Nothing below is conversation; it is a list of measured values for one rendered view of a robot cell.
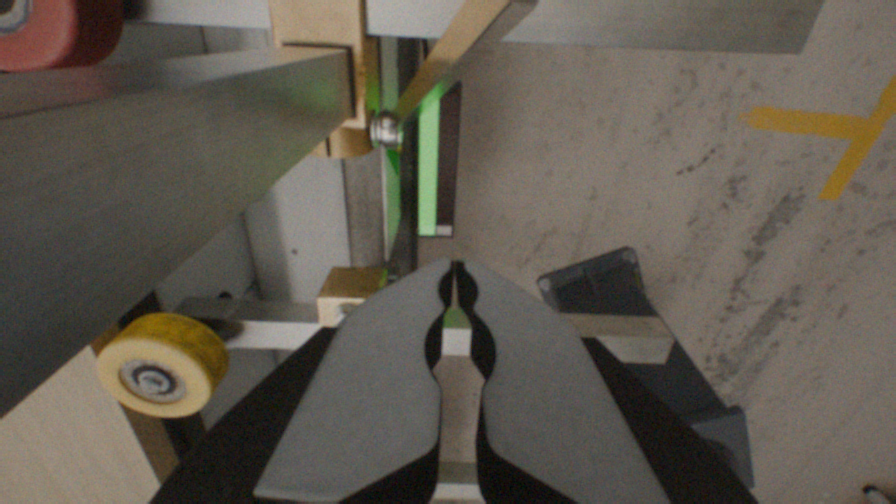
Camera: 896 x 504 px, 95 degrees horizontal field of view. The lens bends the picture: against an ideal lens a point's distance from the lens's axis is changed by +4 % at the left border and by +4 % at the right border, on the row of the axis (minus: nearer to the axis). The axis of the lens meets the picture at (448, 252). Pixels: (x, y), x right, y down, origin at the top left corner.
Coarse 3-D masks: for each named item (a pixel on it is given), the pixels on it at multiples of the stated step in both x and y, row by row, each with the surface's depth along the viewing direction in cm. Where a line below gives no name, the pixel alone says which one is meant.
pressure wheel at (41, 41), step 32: (0, 0) 19; (32, 0) 18; (64, 0) 18; (96, 0) 20; (0, 32) 19; (32, 32) 19; (64, 32) 19; (96, 32) 20; (0, 64) 20; (32, 64) 20; (64, 64) 20
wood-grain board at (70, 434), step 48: (48, 384) 31; (96, 384) 31; (0, 432) 34; (48, 432) 34; (96, 432) 34; (144, 432) 35; (0, 480) 37; (48, 480) 37; (96, 480) 37; (144, 480) 37
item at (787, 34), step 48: (144, 0) 22; (192, 0) 22; (240, 0) 22; (384, 0) 22; (432, 0) 22; (576, 0) 22; (624, 0) 22; (672, 0) 22; (720, 0) 22; (768, 0) 22; (816, 0) 22; (672, 48) 23; (720, 48) 23; (768, 48) 23
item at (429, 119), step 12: (432, 108) 40; (420, 120) 41; (432, 120) 40; (420, 132) 41; (432, 132) 41; (420, 144) 42; (432, 144) 42; (420, 156) 42; (432, 156) 42; (420, 168) 43; (432, 168) 43; (420, 180) 44; (432, 180) 44; (420, 192) 44; (432, 192) 44; (420, 204) 45; (432, 204) 45; (420, 216) 46; (432, 216) 46; (420, 228) 46; (432, 228) 46
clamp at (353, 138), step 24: (288, 0) 21; (312, 0) 21; (336, 0) 21; (360, 0) 21; (288, 24) 22; (312, 24) 22; (336, 24) 22; (360, 24) 22; (336, 48) 22; (360, 48) 22; (360, 72) 23; (360, 96) 24; (360, 120) 24; (336, 144) 25; (360, 144) 26
